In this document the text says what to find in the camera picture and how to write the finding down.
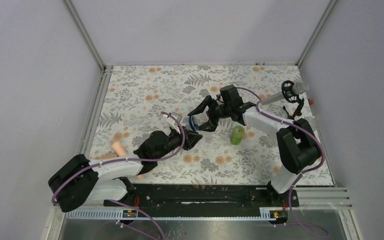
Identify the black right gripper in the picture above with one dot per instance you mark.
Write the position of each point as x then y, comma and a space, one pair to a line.
210, 126

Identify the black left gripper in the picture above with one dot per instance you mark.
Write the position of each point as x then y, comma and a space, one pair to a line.
191, 138

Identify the green pill bottle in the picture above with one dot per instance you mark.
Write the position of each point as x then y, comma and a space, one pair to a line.
237, 135

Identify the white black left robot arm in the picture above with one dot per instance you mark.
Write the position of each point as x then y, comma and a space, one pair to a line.
82, 181

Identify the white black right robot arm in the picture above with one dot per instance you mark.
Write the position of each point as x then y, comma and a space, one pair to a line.
297, 145

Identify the floral patterned table mat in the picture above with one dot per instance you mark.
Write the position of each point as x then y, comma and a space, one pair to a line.
136, 96

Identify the wooden stick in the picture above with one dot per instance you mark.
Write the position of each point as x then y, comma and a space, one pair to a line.
106, 156

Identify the silver microphone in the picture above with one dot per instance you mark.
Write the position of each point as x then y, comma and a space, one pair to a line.
290, 92

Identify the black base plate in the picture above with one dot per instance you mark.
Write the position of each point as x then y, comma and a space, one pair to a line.
207, 201

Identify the aluminium rail frame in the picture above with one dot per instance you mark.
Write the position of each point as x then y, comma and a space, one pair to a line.
314, 198

